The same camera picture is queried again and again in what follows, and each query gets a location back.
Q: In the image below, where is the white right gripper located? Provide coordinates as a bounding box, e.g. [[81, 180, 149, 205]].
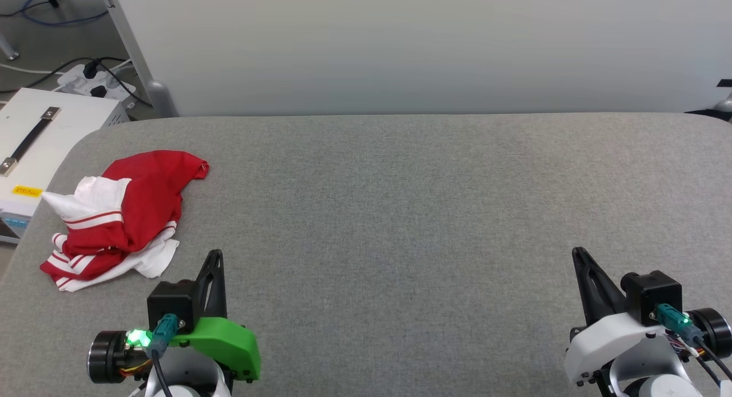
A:
[[563, 247, 669, 385]]

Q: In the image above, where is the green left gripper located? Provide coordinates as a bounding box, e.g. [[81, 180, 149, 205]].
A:
[[169, 249, 262, 382]]

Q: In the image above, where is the red and white Bulls jersey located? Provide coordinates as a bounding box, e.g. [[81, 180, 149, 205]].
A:
[[39, 150, 210, 293]]

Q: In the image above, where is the grey fabric sofa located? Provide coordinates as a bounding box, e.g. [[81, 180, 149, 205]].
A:
[[0, 112, 732, 397]]

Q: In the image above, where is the white equipment box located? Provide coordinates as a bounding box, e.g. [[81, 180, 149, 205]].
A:
[[0, 87, 131, 244]]

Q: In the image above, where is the white power strip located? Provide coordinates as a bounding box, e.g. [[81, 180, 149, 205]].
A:
[[56, 63, 138, 110]]

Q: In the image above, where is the white partition panel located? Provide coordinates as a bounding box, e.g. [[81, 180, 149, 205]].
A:
[[112, 0, 732, 117]]

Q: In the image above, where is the left cable with teal connector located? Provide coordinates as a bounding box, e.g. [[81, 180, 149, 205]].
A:
[[149, 313, 186, 397]]

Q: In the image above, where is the cable with teal connector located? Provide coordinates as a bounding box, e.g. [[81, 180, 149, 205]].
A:
[[650, 304, 732, 382], [149, 313, 186, 397]]

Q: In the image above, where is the right cable with teal connector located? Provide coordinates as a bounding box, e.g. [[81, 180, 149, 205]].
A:
[[650, 304, 732, 382]]

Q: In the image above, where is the black floor cable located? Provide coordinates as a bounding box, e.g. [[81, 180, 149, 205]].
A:
[[0, 56, 133, 94], [94, 59, 154, 108]]

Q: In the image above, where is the black strap carry handle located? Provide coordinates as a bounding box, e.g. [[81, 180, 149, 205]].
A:
[[0, 106, 62, 177]]

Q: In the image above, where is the grey partition post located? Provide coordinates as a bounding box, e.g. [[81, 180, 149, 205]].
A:
[[103, 0, 179, 119]]

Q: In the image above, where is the white floor cable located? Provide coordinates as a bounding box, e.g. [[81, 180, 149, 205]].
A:
[[0, 62, 61, 76]]

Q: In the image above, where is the blue floor cable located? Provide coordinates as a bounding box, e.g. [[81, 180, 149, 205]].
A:
[[22, 0, 110, 27]]

